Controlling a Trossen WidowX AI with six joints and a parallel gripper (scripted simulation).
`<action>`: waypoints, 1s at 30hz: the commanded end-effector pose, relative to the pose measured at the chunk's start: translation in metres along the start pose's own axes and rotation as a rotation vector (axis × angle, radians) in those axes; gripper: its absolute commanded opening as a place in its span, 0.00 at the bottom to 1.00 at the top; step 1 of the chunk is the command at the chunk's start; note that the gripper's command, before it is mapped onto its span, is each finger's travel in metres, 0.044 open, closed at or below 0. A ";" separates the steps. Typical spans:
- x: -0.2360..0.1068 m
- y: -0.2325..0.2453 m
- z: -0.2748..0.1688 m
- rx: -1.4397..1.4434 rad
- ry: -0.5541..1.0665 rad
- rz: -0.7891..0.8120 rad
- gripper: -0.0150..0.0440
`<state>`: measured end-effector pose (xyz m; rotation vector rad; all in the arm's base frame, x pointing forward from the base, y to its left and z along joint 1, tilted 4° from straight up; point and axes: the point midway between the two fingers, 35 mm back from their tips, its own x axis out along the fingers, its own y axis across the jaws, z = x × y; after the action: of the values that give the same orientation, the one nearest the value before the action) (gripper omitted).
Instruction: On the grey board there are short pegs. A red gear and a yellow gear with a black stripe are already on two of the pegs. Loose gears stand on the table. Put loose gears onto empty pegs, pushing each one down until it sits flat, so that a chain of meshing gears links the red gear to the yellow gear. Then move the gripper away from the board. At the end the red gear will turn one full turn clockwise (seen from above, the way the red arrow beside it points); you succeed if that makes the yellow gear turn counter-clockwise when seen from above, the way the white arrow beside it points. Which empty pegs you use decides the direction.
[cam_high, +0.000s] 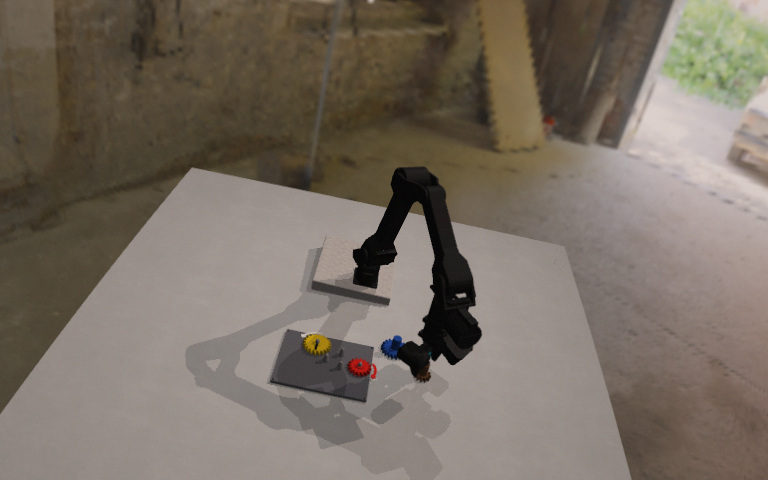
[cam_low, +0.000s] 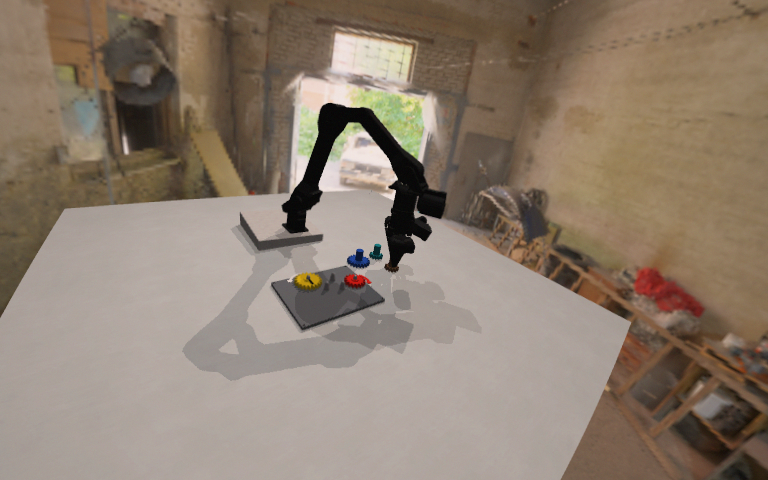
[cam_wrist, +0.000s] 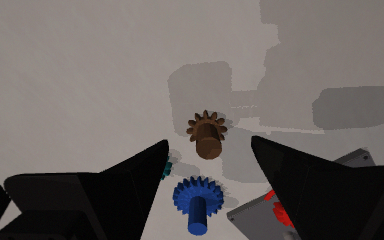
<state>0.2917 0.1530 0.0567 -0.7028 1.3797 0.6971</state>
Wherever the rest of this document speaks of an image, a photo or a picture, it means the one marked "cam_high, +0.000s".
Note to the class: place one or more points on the blue gear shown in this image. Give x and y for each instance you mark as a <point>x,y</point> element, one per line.
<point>390,347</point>

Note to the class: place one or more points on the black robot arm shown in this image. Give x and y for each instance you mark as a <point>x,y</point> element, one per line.
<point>450,271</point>

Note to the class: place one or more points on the red gear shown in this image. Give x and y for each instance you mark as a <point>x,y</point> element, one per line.
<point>359,371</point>

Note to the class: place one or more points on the yellow gear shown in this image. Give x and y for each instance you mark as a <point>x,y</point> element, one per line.
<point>323,347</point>

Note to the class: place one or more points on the brown gear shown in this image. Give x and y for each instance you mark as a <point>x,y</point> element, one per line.
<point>423,374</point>

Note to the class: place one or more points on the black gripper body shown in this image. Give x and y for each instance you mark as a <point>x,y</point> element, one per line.
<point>417,356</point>

